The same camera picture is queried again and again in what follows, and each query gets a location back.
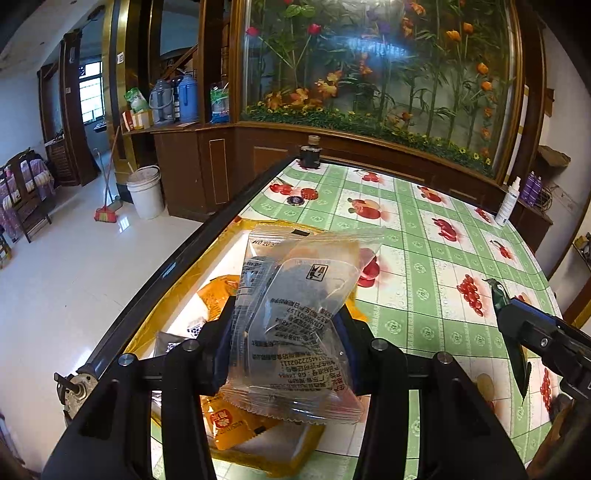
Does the dark green snack packet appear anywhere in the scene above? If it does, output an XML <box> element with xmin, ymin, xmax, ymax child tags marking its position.
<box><xmin>482</xmin><ymin>277</ymin><xmax>533</xmax><ymax>407</ymax></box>

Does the orange box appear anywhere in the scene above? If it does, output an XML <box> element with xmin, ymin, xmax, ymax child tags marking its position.
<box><xmin>121</xmin><ymin>109</ymin><xmax>154</xmax><ymax>131</ymax></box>

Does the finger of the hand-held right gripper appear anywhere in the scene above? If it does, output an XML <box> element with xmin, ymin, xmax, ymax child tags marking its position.
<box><xmin>496</xmin><ymin>301</ymin><xmax>571</xmax><ymax>367</ymax></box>
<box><xmin>508</xmin><ymin>296</ymin><xmax>570</xmax><ymax>326</ymax></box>

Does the dark wooden chair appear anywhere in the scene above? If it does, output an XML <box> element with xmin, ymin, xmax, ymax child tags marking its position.
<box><xmin>0</xmin><ymin>148</ymin><xmax>54</xmax><ymax>244</ymax></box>

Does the wooden cabinet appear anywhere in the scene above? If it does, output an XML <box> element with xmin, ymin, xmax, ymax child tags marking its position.
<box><xmin>102</xmin><ymin>0</ymin><xmax>555</xmax><ymax>252</ymax></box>

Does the window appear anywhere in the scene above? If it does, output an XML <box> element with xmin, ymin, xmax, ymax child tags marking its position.
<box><xmin>78</xmin><ymin>60</ymin><xmax>105</xmax><ymax>124</ymax></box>

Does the white spray bottle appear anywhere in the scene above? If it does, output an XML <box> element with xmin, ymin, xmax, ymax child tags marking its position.
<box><xmin>495</xmin><ymin>176</ymin><xmax>522</xmax><ymax>227</ymax></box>

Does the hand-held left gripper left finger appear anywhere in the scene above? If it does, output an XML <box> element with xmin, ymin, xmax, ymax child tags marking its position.
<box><xmin>41</xmin><ymin>295</ymin><xmax>237</xmax><ymax>480</ymax></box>

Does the brown rock ornament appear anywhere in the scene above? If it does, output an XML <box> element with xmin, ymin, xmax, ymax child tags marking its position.
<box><xmin>538</xmin><ymin>145</ymin><xmax>572</xmax><ymax>169</ymax></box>

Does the brown woven basket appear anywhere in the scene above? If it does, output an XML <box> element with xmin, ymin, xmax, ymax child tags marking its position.
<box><xmin>45</xmin><ymin>136</ymin><xmax>77</xmax><ymax>183</ymax></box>

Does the person's right hand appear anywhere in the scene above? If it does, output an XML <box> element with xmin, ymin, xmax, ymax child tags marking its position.
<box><xmin>526</xmin><ymin>394</ymin><xmax>591</xmax><ymax>480</ymax></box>

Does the clear packet of dark seeds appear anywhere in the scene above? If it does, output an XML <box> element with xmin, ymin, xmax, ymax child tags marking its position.
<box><xmin>219</xmin><ymin>225</ymin><xmax>386</xmax><ymax>424</ymax></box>

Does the white plastic bucket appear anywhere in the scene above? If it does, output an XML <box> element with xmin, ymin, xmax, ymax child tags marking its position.
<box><xmin>126</xmin><ymin>165</ymin><xmax>165</xmax><ymax>220</ymax></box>

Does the green fruit print tablecloth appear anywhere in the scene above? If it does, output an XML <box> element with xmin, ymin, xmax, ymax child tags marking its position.
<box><xmin>150</xmin><ymin>157</ymin><xmax>564</xmax><ymax>480</ymax></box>

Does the dark silver foil packet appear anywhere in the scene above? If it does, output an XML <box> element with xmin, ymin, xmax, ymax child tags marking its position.
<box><xmin>154</xmin><ymin>331</ymin><xmax>195</xmax><ymax>358</ymax></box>

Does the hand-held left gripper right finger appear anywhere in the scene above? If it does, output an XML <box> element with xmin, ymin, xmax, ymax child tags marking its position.
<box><xmin>333</xmin><ymin>308</ymin><xmax>528</xmax><ymax>480</ymax></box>

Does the green white bag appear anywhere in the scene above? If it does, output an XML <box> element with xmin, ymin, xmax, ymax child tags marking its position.
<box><xmin>124</xmin><ymin>88</ymin><xmax>149</xmax><ymax>114</ymax></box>

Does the orange packet round brown logo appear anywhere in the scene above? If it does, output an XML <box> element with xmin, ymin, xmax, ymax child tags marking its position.
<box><xmin>202</xmin><ymin>396</ymin><xmax>283</xmax><ymax>452</ymax></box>

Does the white foam box yellow tape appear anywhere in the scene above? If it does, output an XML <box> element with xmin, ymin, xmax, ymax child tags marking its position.
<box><xmin>124</xmin><ymin>217</ymin><xmax>370</xmax><ymax>478</ymax></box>

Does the small orange snack packet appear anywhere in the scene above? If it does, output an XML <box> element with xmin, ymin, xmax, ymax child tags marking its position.
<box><xmin>196</xmin><ymin>276</ymin><xmax>241</xmax><ymax>324</ymax></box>

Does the checked purple cloth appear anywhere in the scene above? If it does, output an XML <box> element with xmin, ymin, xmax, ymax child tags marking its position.
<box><xmin>0</xmin><ymin>159</ymin><xmax>54</xmax><ymax>232</ymax></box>

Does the blue thermos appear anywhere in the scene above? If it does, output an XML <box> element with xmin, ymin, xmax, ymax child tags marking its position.
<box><xmin>178</xmin><ymin>74</ymin><xmax>200</xmax><ymax>123</ymax></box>

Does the small dark jar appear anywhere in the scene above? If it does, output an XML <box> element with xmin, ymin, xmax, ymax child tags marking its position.
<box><xmin>298</xmin><ymin>135</ymin><xmax>322</xmax><ymax>169</ymax></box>

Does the glass flower display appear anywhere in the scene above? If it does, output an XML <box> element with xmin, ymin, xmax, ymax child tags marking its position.
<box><xmin>240</xmin><ymin>0</ymin><xmax>525</xmax><ymax>178</ymax></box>

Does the grey thermos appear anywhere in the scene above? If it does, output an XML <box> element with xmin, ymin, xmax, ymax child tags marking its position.
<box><xmin>148</xmin><ymin>78</ymin><xmax>176</xmax><ymax>124</ymax></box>

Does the red broom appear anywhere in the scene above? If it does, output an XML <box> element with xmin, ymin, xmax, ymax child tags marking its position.
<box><xmin>95</xmin><ymin>124</ymin><xmax>123</xmax><ymax>223</ymax></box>

